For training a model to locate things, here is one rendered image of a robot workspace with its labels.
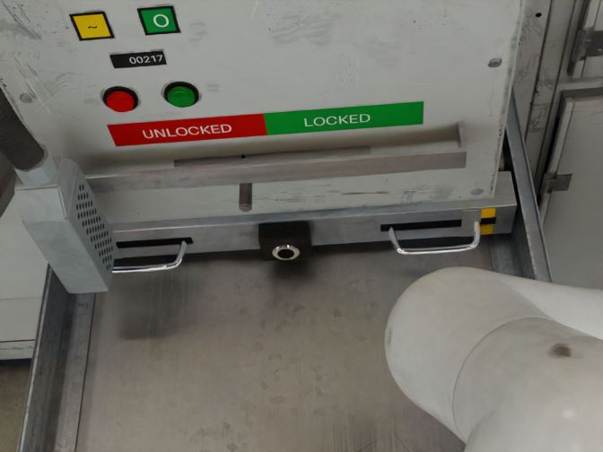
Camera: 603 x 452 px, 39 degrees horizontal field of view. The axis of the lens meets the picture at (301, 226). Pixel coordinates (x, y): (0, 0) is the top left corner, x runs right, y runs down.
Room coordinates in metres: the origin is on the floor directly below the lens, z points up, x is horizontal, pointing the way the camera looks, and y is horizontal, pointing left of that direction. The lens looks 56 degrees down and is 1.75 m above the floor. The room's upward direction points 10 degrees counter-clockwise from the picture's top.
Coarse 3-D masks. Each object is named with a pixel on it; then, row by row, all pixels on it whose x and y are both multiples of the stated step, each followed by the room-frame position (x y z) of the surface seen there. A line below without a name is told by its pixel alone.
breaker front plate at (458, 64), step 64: (0, 0) 0.60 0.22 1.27; (64, 0) 0.59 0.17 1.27; (128, 0) 0.59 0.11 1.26; (192, 0) 0.58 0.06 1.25; (256, 0) 0.57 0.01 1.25; (320, 0) 0.57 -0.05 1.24; (384, 0) 0.56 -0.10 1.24; (448, 0) 0.55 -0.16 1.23; (512, 0) 0.55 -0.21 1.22; (0, 64) 0.60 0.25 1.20; (64, 64) 0.60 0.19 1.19; (192, 64) 0.58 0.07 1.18; (256, 64) 0.57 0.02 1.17; (320, 64) 0.57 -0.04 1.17; (384, 64) 0.56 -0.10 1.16; (448, 64) 0.55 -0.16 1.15; (64, 128) 0.60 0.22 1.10; (384, 128) 0.56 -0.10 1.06; (448, 128) 0.55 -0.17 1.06; (128, 192) 0.60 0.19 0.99; (192, 192) 0.59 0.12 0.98; (256, 192) 0.58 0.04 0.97; (320, 192) 0.57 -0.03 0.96; (384, 192) 0.56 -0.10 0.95; (448, 192) 0.55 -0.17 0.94
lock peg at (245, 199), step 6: (240, 186) 0.55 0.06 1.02; (246, 186) 0.55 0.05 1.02; (240, 192) 0.54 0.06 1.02; (246, 192) 0.54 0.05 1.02; (240, 198) 0.53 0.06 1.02; (246, 198) 0.53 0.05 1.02; (240, 204) 0.53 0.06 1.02; (246, 204) 0.53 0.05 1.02; (240, 210) 0.53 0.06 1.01; (246, 210) 0.52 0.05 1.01
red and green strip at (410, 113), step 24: (168, 120) 0.59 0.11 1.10; (192, 120) 0.58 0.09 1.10; (216, 120) 0.58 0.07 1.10; (240, 120) 0.58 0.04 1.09; (264, 120) 0.57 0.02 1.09; (288, 120) 0.57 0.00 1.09; (312, 120) 0.57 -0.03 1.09; (336, 120) 0.57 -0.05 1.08; (360, 120) 0.56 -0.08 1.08; (384, 120) 0.56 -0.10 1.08; (408, 120) 0.56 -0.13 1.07; (120, 144) 0.59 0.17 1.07
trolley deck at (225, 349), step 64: (512, 128) 0.70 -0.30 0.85; (192, 256) 0.59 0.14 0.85; (256, 256) 0.57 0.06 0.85; (320, 256) 0.55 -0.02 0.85; (384, 256) 0.54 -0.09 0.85; (448, 256) 0.52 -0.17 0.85; (128, 320) 0.51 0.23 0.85; (192, 320) 0.50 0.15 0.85; (256, 320) 0.48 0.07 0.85; (320, 320) 0.47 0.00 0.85; (384, 320) 0.45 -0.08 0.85; (128, 384) 0.43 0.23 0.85; (192, 384) 0.41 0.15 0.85; (256, 384) 0.40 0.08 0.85; (320, 384) 0.39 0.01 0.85; (384, 384) 0.37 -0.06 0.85; (128, 448) 0.35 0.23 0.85; (192, 448) 0.34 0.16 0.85; (256, 448) 0.33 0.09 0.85; (320, 448) 0.31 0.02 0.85; (384, 448) 0.30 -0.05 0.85; (448, 448) 0.29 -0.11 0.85
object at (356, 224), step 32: (512, 192) 0.55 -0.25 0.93; (128, 224) 0.59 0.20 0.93; (160, 224) 0.59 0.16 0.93; (192, 224) 0.58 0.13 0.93; (224, 224) 0.57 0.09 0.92; (256, 224) 0.57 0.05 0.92; (320, 224) 0.56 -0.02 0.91; (352, 224) 0.55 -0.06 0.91; (384, 224) 0.55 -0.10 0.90; (416, 224) 0.54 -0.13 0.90; (448, 224) 0.54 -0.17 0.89; (512, 224) 0.53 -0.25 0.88; (128, 256) 0.59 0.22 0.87
